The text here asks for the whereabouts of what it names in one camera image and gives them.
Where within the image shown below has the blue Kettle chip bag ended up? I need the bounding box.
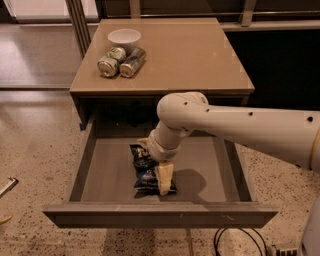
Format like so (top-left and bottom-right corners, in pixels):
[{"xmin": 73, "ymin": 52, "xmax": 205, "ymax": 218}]
[{"xmin": 129, "ymin": 143, "xmax": 178, "ymax": 193}]

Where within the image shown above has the blue silver soda can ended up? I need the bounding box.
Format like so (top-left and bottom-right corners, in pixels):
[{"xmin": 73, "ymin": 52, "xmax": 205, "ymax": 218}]
[{"xmin": 119, "ymin": 47, "xmax": 146, "ymax": 78}]

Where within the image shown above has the black cable on floor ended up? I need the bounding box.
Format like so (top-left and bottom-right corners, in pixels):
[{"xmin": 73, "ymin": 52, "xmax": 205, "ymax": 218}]
[{"xmin": 213, "ymin": 227, "xmax": 268, "ymax": 256}]

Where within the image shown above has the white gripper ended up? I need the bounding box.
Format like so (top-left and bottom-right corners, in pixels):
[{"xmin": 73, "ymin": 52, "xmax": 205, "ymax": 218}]
[{"xmin": 137, "ymin": 130, "xmax": 180, "ymax": 195}]

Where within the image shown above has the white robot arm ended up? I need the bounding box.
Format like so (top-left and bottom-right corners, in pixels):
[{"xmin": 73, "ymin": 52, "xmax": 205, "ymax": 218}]
[{"xmin": 139, "ymin": 92, "xmax": 320, "ymax": 195}]

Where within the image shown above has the power strip on floor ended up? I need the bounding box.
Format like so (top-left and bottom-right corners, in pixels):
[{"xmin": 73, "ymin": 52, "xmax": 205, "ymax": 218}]
[{"xmin": 267, "ymin": 245, "xmax": 298, "ymax": 256}]

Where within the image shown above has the green soda can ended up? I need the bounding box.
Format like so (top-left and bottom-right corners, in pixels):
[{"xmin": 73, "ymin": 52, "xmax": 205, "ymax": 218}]
[{"xmin": 97, "ymin": 47, "xmax": 126, "ymax": 78}]

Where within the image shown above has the metal bracket at left edge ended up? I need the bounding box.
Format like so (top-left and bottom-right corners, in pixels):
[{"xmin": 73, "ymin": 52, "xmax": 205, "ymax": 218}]
[{"xmin": 0, "ymin": 177, "xmax": 19, "ymax": 198}]

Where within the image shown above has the white bowl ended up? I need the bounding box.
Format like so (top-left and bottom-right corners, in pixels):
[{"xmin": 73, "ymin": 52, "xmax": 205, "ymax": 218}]
[{"xmin": 107, "ymin": 29, "xmax": 141, "ymax": 51}]

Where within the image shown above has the open grey top drawer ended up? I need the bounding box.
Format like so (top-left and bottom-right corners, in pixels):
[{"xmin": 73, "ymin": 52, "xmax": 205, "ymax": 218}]
[{"xmin": 43, "ymin": 113, "xmax": 278, "ymax": 228}]

